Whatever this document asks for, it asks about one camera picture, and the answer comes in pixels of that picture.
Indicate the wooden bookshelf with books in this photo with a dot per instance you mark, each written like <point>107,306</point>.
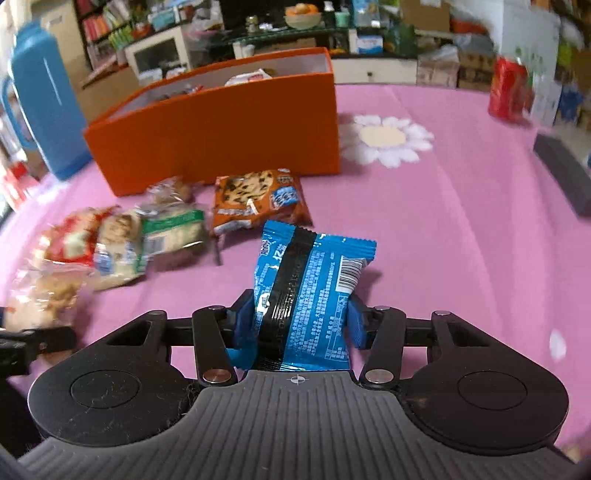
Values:
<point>97,19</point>

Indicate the orange storage box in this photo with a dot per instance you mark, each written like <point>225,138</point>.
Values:
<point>268,111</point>

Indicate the red white snack packet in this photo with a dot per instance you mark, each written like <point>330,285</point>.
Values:
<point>106,243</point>

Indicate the blue thermos jug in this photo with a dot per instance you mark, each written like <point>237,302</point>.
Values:
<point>41,104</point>

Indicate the black rectangular box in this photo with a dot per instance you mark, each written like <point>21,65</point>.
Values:
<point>569,174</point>

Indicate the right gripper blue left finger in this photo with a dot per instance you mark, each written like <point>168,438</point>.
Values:
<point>222,346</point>

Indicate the white microwave cabinet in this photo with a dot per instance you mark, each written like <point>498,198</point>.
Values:
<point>163,47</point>

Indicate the blue snack packet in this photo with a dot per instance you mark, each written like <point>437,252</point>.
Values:
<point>302,284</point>

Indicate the orange chocolate cookie packet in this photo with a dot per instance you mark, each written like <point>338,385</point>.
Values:
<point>247,201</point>

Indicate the fruit bowl with oranges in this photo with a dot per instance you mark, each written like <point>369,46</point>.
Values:
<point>302,16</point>

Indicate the pink floral tablecloth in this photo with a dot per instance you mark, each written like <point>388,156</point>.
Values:
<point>465,215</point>

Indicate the clear peanut snack bag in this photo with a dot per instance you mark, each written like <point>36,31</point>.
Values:
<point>46,298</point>

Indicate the red soda can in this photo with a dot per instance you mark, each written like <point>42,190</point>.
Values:
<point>508,90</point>

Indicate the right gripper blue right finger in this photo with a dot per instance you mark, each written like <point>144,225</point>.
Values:
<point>382,332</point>

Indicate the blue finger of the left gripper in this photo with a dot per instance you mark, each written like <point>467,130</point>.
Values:
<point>20,349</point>

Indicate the green white snack packet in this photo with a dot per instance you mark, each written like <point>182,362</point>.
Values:
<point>173,232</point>

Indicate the white tv cabinet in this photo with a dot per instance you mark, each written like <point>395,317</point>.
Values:
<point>374,70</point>

